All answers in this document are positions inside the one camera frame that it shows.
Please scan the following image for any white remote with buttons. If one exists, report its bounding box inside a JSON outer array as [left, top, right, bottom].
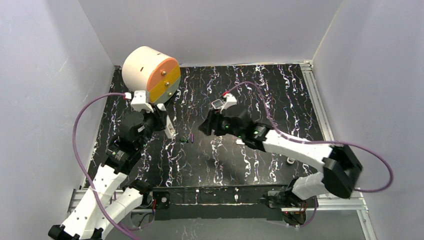
[[211, 99, 224, 110]]

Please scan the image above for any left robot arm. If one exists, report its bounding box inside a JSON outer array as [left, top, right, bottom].
[[48, 104, 175, 240]]

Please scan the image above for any round three-colour drawer box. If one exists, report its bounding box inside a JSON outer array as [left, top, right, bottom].
[[121, 46, 181, 104]]

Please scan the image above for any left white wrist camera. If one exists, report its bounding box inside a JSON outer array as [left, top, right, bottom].
[[124, 90, 166, 113]]

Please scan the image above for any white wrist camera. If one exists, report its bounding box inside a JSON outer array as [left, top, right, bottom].
[[220, 92, 238, 110], [124, 90, 166, 113]]

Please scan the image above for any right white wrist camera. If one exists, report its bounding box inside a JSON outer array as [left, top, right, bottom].
[[220, 92, 238, 110]]

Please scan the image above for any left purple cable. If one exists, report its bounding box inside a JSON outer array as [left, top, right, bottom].
[[72, 92, 143, 240]]

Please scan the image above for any purple cable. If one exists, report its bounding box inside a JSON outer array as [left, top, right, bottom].
[[225, 81, 394, 194], [72, 92, 143, 240]]

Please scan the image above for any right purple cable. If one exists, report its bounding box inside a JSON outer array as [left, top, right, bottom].
[[225, 81, 394, 194]]

